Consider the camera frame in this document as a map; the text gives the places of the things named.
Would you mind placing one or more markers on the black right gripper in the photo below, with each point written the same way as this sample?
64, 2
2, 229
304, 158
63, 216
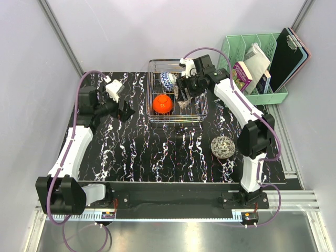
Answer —
184, 83

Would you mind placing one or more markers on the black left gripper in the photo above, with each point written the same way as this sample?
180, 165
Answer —
124, 114

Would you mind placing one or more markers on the orange glossy bowl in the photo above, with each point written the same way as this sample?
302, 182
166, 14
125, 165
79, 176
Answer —
162, 104

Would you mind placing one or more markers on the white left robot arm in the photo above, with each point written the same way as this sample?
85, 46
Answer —
59, 192

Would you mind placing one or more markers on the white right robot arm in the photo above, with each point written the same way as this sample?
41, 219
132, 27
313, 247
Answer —
199, 75

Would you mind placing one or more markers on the purple green book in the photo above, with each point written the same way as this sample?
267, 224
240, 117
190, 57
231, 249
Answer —
241, 75

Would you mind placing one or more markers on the grey leaf patterned bowl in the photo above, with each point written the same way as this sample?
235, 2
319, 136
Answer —
223, 147

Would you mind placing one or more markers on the green plastic file organizer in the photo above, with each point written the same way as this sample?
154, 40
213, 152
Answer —
236, 46

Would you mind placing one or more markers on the dark blue book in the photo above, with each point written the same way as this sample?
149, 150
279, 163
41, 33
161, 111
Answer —
264, 82

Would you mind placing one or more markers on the white padded envelope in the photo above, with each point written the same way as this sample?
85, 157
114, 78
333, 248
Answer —
257, 63

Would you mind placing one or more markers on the black clipboard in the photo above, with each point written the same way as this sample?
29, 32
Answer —
285, 59

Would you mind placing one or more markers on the pink blue clipboards stack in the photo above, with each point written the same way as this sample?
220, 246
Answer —
306, 54

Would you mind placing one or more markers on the chrome wire dish rack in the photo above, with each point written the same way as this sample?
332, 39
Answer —
196, 111

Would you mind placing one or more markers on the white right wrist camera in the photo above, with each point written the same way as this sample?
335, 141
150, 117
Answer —
189, 69

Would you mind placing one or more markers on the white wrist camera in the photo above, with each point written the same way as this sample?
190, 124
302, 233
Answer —
114, 89
189, 69

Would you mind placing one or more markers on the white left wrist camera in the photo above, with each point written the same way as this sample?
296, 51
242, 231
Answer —
114, 89

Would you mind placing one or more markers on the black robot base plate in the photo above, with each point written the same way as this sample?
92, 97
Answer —
182, 201

